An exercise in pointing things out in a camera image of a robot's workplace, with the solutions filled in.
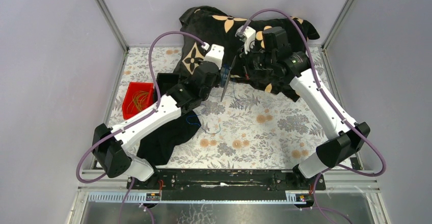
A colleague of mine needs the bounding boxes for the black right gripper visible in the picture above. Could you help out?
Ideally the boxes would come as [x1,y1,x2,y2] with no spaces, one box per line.
[230,43,275,79]

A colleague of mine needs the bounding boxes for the grey perforated spool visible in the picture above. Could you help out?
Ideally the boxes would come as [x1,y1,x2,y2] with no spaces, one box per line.
[220,55,237,102]

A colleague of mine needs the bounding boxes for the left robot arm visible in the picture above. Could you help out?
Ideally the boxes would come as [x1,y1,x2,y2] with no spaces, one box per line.
[92,60,222,189]

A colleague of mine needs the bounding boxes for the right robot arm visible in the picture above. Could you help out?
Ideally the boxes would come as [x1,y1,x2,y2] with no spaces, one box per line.
[236,26,370,189]

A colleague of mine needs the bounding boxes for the black flower-pattern plush blanket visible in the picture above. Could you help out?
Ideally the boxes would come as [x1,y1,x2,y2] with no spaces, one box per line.
[179,6,320,102]

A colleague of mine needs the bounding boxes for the black plastic box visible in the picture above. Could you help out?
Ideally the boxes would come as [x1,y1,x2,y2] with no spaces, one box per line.
[156,73,181,96]

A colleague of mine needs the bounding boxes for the floral table mat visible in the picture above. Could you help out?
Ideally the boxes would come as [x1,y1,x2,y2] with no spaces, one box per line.
[96,45,341,170]

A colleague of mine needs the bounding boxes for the red plastic box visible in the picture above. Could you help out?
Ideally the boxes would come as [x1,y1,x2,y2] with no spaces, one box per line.
[122,82,154,120]

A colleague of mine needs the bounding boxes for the black cloth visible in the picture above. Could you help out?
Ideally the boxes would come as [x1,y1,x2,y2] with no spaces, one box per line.
[137,111,201,166]

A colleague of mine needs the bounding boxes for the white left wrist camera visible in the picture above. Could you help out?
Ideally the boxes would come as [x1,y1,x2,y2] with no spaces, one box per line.
[203,44,225,70]

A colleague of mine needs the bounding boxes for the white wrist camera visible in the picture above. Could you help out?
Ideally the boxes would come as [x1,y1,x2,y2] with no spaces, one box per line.
[203,44,225,70]
[235,25,256,54]

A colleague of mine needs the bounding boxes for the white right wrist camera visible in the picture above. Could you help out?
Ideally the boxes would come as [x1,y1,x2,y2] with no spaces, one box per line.
[235,25,256,54]

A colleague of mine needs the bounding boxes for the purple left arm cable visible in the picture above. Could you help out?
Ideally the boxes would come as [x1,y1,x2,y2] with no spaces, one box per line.
[75,31,208,224]

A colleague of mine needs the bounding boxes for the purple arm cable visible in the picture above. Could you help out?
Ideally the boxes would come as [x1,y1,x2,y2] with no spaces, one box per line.
[75,31,208,224]
[239,8,387,224]

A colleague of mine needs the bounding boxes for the green cable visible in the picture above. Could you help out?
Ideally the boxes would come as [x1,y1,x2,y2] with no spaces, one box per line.
[126,90,151,114]

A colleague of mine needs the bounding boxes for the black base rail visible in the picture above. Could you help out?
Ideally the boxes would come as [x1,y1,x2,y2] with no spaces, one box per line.
[127,169,326,204]

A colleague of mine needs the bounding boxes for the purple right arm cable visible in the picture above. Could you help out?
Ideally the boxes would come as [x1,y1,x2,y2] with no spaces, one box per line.
[239,8,387,224]

